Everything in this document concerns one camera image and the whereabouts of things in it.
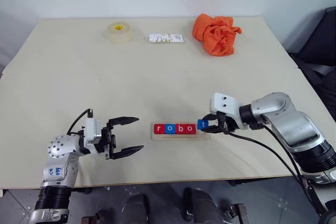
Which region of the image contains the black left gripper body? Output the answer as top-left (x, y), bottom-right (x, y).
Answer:
top-left (100, 120), bottom-right (118, 161)

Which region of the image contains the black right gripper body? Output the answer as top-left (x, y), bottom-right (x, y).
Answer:
top-left (216, 111), bottom-right (237, 134)

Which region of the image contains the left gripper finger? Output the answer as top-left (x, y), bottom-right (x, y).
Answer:
top-left (107, 115), bottom-right (140, 129)
top-left (109, 145), bottom-right (145, 160)

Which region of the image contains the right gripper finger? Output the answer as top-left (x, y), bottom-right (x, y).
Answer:
top-left (201, 113), bottom-right (219, 122)
top-left (203, 125), bottom-right (224, 134)

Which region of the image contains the blue letter tile t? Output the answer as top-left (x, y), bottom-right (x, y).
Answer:
top-left (197, 119), bottom-right (210, 131)

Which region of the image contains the wooden tile rack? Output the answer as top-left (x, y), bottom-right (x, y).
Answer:
top-left (151, 122), bottom-right (211, 141)

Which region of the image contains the dark rounded shape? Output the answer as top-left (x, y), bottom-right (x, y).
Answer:
top-left (121, 193), bottom-right (152, 224)
top-left (182, 187), bottom-right (219, 224)

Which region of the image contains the brown floor object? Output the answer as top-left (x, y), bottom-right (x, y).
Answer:
top-left (80, 209), bottom-right (106, 224)
top-left (227, 202), bottom-right (247, 220)

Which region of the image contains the crumpled orange cloth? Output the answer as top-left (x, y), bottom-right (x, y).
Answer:
top-left (192, 13), bottom-right (243, 58)

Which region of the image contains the clear tape roll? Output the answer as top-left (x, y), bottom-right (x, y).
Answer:
top-left (107, 22), bottom-right (132, 45)

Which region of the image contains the white Dove packet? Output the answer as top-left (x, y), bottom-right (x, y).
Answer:
top-left (148, 33), bottom-right (185, 45)

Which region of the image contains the black chair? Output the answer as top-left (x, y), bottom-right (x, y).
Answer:
top-left (288, 6), bottom-right (336, 128)

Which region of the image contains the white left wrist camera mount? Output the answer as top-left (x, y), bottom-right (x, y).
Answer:
top-left (83, 117), bottom-right (103, 154)

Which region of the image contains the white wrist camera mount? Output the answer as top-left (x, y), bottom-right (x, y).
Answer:
top-left (208, 92), bottom-right (249, 131)
top-left (83, 117), bottom-right (103, 154)

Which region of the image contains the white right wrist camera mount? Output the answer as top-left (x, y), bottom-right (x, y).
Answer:
top-left (208, 92), bottom-right (249, 131)

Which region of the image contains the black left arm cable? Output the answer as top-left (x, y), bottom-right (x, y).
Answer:
top-left (66, 108), bottom-right (95, 136)

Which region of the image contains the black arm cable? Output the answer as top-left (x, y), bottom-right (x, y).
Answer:
top-left (66, 108), bottom-right (95, 136)
top-left (223, 124), bottom-right (327, 216)

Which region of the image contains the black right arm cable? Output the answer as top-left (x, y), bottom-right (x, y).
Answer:
top-left (223, 124), bottom-right (327, 216)

